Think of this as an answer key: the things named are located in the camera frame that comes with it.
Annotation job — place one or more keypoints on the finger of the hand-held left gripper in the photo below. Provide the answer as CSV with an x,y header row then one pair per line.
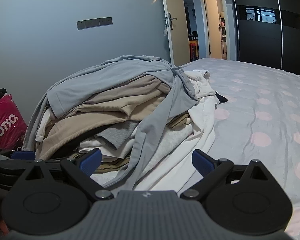
x,y
22,155

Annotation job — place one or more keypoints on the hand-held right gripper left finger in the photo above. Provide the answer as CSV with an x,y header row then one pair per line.
x,y
91,160

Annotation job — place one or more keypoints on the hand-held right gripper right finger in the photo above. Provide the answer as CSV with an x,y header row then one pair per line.
x,y
202,164

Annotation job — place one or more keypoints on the light grey long-sleeve shirt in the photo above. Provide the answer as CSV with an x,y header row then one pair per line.
x,y
110,75

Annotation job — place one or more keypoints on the white cotton garment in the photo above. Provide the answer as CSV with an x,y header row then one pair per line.
x,y
115,152

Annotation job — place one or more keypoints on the beige ribbed garment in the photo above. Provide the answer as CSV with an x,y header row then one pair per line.
x,y
85,127

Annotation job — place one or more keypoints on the grey knit garment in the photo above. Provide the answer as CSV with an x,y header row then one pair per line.
x,y
117,135

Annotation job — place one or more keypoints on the pink plastic bag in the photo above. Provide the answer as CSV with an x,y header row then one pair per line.
x,y
5,120

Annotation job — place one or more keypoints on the small black cloth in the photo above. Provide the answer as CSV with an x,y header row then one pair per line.
x,y
221,98

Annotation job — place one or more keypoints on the grey pink-dotted bed sheet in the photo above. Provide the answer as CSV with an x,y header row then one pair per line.
x,y
265,105

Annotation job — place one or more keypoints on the taupe garment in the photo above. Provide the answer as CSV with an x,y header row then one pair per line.
x,y
140,85

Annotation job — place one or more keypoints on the red stool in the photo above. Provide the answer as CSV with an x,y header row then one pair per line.
x,y
193,50

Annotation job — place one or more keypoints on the hallway shelf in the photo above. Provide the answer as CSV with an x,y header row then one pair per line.
x,y
223,30

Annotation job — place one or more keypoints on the beige hallway door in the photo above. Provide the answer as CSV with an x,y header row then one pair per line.
x,y
212,17

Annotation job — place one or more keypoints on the beige bedroom door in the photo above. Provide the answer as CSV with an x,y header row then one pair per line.
x,y
176,5

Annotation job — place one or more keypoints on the grey wall switch panel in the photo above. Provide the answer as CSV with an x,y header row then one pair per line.
x,y
95,23

